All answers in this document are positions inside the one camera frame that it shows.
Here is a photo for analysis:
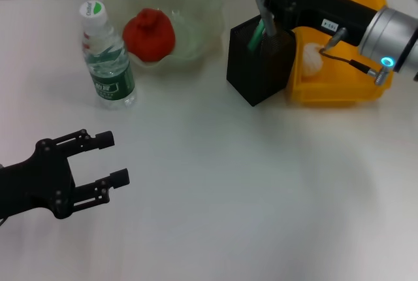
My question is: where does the white paper ball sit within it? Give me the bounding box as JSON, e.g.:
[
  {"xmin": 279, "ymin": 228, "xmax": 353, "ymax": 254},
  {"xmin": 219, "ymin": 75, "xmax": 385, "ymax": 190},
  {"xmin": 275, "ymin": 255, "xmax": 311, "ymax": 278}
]
[{"xmin": 302, "ymin": 42, "xmax": 327, "ymax": 76}]

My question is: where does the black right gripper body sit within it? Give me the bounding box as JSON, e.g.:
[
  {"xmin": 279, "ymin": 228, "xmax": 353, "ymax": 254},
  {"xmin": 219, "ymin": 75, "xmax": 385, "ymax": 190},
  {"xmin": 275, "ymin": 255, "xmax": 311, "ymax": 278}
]
[{"xmin": 269, "ymin": 0, "xmax": 378, "ymax": 46}]

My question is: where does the pale green glass bowl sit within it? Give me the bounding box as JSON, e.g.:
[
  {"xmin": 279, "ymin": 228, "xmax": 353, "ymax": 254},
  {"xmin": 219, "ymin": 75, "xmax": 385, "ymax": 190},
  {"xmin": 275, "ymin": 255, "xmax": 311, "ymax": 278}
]
[{"xmin": 104, "ymin": 0, "xmax": 226, "ymax": 74}]

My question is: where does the grey marker pen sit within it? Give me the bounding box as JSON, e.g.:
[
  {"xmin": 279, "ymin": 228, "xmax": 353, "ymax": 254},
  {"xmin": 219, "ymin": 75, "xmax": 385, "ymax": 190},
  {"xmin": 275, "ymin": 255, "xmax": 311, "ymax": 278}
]
[{"xmin": 255, "ymin": 0, "xmax": 278, "ymax": 37}]

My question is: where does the red-orange fruit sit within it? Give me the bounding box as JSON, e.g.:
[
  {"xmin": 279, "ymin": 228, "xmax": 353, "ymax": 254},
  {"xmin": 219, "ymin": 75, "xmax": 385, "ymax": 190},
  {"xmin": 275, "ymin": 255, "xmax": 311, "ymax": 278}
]
[{"xmin": 122, "ymin": 8, "xmax": 177, "ymax": 63}]

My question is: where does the clear bottle with green label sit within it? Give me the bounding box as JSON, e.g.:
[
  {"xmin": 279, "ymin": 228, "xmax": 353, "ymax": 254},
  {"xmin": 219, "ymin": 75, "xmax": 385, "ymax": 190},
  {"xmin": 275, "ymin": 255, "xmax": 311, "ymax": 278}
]
[{"xmin": 79, "ymin": 0, "xmax": 137, "ymax": 110}]

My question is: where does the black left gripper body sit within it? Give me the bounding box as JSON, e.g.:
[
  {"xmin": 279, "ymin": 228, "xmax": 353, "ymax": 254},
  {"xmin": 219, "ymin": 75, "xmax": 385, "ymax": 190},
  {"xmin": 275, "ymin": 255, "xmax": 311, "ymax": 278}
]
[{"xmin": 0, "ymin": 137, "xmax": 76, "ymax": 220}]

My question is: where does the yellow plastic bin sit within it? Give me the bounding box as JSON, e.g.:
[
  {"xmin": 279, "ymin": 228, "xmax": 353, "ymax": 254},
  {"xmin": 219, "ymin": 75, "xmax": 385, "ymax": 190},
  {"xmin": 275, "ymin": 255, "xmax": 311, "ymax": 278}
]
[{"xmin": 282, "ymin": 0, "xmax": 394, "ymax": 105}]

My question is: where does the black mesh pen holder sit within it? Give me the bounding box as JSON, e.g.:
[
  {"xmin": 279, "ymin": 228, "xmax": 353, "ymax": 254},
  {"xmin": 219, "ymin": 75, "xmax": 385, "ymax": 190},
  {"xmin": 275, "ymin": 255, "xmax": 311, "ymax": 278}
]
[{"xmin": 226, "ymin": 14, "xmax": 297, "ymax": 108}]

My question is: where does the green pen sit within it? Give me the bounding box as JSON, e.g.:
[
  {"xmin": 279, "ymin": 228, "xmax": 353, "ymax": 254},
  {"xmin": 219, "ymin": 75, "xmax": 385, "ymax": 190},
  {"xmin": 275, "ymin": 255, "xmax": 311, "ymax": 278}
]
[{"xmin": 247, "ymin": 22, "xmax": 267, "ymax": 52}]

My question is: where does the right arm cable with plug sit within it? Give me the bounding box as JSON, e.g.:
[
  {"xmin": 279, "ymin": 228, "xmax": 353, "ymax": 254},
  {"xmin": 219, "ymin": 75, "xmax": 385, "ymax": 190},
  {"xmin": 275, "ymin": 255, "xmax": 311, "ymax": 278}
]
[{"xmin": 321, "ymin": 27, "xmax": 393, "ymax": 86}]

